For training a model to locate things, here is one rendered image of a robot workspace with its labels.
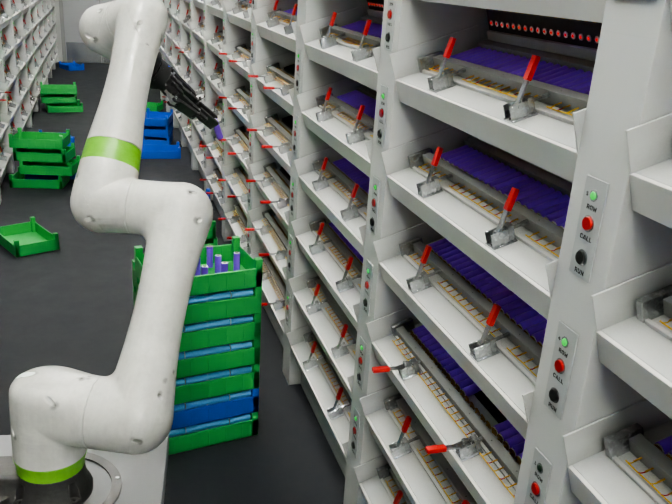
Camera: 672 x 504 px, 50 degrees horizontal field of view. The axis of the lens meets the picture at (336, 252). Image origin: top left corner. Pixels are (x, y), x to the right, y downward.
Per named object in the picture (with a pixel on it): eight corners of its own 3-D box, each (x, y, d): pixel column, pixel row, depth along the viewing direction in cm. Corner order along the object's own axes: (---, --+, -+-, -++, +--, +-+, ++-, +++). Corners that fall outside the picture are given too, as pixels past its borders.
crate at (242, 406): (156, 434, 199) (155, 409, 196) (139, 396, 215) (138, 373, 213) (258, 411, 212) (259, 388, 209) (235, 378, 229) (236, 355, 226)
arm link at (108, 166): (137, 243, 151) (118, 226, 139) (77, 236, 151) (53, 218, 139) (153, 162, 155) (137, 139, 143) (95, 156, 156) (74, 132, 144)
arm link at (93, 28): (78, 0, 166) (61, 38, 162) (114, -14, 159) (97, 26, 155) (124, 39, 176) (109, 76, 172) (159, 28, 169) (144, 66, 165)
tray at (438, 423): (512, 554, 109) (502, 509, 105) (375, 358, 163) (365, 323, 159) (626, 500, 112) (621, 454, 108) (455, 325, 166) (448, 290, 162)
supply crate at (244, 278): (152, 301, 185) (151, 272, 182) (134, 272, 201) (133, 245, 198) (262, 286, 198) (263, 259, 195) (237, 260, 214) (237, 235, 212)
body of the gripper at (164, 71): (137, 65, 179) (164, 87, 186) (138, 87, 174) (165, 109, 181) (160, 48, 177) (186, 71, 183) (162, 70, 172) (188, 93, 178)
